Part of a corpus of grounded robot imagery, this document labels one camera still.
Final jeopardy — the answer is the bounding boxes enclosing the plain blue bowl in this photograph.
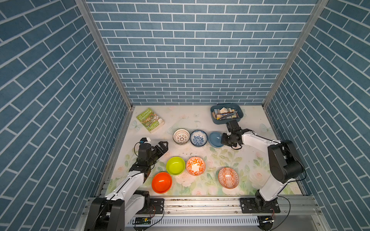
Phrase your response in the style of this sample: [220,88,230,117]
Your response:
[209,131,224,148]

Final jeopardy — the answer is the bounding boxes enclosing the white brown patterned bowl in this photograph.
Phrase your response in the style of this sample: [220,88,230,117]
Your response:
[172,129,190,145]

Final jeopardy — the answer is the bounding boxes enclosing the lime green bowl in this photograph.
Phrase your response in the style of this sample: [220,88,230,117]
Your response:
[166,157,186,176]

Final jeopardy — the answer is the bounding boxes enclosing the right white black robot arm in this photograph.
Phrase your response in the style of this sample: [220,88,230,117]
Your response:
[221,119,305,213]

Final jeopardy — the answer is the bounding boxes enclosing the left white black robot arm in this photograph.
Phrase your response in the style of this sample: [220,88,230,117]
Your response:
[84,138,168,231]

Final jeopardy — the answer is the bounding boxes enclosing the green cover book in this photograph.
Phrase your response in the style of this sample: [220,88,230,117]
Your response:
[136,108,165,133]

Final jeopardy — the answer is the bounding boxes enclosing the art supplies in bin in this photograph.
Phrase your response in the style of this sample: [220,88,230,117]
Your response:
[211,107,240,120]

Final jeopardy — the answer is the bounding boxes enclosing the teal plastic bin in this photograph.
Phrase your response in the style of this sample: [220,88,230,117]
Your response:
[210,104,244,125]

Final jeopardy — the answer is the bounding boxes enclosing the plain orange bowl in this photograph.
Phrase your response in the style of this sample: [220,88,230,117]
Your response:
[152,172,172,194]

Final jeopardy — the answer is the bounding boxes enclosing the orange floral bowl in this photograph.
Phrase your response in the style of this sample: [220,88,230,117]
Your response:
[186,157,206,176]

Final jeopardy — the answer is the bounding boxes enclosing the red geometric patterned bowl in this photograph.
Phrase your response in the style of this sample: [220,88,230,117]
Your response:
[218,167,240,189]

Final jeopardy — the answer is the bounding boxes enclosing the left green circuit board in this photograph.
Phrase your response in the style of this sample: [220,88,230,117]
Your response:
[134,217,151,226]

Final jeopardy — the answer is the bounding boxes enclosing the right circuit board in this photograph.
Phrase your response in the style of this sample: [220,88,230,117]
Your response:
[257,216,274,231]

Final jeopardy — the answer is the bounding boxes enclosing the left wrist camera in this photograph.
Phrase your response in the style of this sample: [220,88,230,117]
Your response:
[139,137,151,144]

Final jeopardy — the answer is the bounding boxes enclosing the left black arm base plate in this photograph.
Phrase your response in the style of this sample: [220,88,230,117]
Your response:
[137,198,164,216]

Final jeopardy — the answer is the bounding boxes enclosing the aluminium mounting rail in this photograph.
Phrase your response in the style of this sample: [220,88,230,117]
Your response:
[150,195,322,216]

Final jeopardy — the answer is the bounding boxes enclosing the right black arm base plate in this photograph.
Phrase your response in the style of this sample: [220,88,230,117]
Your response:
[240,197,280,214]

